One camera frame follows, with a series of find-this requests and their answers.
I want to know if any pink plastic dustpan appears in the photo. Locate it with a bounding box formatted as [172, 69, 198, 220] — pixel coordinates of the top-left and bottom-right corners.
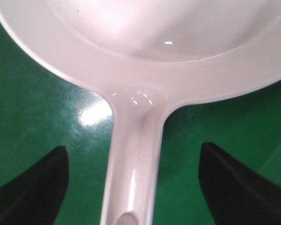
[0, 0, 281, 225]

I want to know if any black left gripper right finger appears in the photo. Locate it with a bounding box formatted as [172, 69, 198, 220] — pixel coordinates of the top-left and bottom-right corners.
[199, 142, 281, 225]

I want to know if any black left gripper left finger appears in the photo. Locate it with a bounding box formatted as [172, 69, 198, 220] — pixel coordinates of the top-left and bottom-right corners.
[0, 146, 69, 225]

